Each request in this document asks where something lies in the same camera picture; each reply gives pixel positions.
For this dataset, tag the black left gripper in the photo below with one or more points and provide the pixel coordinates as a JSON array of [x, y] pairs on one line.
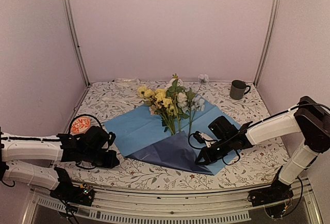
[[110, 164]]

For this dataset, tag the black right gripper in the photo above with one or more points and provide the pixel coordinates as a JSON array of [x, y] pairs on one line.
[[209, 159]]

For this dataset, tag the blue wrapping paper sheet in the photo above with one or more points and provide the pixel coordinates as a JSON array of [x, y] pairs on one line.
[[141, 136]]

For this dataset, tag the white blue fake flower stem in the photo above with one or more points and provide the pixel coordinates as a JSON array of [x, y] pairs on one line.
[[195, 103]]

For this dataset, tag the yellow fake flower stem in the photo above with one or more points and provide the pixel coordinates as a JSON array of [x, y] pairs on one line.
[[157, 97]]

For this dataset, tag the pink bud leafy stem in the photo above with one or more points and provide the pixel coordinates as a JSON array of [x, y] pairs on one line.
[[167, 119]]

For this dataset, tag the pale blue fake flower stem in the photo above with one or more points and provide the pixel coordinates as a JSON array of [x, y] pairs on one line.
[[202, 79]]

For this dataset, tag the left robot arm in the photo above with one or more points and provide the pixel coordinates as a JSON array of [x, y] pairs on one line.
[[92, 146]]

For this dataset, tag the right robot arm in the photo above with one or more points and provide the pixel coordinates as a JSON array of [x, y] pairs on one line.
[[307, 117]]

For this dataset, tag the red patterned small dish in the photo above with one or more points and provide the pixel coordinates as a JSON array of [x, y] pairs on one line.
[[80, 125]]

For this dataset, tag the dark grey metal mug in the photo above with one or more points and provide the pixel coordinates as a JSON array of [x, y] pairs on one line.
[[239, 89]]

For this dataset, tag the clear plastic wrap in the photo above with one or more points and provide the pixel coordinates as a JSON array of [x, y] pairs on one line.
[[127, 81]]

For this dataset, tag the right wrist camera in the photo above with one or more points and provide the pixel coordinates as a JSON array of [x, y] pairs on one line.
[[204, 138]]

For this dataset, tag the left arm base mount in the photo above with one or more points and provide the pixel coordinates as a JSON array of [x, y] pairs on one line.
[[82, 195]]

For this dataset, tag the front aluminium rail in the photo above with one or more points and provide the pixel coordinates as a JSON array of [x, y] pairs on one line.
[[227, 205]]

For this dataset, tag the left aluminium frame post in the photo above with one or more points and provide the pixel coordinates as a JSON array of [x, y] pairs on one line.
[[74, 38]]

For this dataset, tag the aluminium frame post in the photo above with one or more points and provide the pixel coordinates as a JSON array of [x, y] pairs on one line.
[[74, 38], [267, 42]]

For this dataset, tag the right aluminium frame post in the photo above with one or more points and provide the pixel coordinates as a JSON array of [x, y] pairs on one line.
[[267, 42]]

